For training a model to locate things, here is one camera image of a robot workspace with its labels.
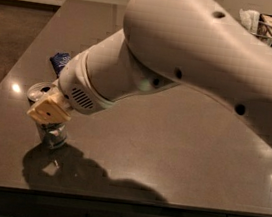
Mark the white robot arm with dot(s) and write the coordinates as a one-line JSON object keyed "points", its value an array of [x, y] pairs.
{"points": [[164, 43]]}

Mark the small blue snack packet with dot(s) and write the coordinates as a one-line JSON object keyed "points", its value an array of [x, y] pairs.
{"points": [[59, 61]]}

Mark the silver blue redbull can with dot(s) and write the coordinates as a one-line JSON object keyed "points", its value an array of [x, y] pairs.
{"points": [[52, 135]]}

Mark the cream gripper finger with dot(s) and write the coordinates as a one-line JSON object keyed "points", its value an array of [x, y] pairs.
{"points": [[55, 95], [47, 111]]}

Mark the white napkin in cup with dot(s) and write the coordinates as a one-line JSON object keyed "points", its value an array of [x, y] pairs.
{"points": [[249, 19]]}

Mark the metal mesh cup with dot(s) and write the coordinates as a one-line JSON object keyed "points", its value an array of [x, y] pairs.
{"points": [[264, 33]]}

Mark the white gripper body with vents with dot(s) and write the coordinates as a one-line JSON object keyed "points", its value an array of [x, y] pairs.
{"points": [[76, 83]]}

